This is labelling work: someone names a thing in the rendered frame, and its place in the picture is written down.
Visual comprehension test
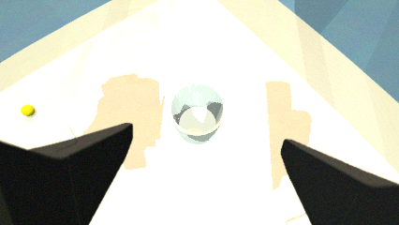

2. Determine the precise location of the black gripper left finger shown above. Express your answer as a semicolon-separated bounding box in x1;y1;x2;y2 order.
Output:
0;123;134;225

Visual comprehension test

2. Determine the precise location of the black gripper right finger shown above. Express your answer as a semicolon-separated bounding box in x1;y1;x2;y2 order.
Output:
280;139;399;225

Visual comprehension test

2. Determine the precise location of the yellow ball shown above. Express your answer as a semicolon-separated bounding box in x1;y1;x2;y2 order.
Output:
21;104;35;116

